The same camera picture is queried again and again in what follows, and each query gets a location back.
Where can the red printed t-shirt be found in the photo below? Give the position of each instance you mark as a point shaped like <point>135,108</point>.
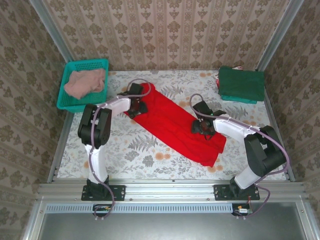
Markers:
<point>170,120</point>

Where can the teal plastic basket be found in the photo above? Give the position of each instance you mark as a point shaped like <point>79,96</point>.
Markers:
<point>75,106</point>

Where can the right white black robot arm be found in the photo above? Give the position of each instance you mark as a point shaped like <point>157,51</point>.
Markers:
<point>262,150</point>

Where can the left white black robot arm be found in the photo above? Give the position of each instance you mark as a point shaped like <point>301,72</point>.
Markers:
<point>95,125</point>

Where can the teal green folded t-shirt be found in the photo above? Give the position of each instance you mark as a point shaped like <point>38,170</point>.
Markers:
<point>237,99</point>

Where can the dark green folded t-shirt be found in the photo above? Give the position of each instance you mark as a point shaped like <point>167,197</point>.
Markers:
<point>240,82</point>

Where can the pink t-shirt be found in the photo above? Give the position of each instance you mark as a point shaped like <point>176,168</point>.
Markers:
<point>82,83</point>

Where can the small connector board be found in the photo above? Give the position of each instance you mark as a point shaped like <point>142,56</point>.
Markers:
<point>241,210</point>
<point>102,208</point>

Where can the grey metal sheet panel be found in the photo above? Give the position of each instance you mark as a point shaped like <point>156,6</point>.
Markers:
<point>162,227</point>

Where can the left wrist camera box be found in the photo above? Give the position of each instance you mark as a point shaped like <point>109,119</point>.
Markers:
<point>136,90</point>

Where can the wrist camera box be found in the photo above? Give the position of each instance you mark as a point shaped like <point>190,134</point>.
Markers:
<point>202,107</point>
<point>136,90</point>

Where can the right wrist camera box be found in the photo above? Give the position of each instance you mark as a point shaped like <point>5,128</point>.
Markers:
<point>202,107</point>

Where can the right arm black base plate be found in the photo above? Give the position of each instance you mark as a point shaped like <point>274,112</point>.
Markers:
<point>221,192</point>

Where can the aluminium side rail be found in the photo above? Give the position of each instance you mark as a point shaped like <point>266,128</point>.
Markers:
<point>271,112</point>
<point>58,150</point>

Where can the aluminium frame rail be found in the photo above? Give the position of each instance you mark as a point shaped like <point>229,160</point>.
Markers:
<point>170,191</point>

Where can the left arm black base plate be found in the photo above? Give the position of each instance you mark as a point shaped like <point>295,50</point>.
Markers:
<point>117,192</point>

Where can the aluminium frame post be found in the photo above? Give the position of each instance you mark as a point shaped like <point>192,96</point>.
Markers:
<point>57,42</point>
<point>277,35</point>

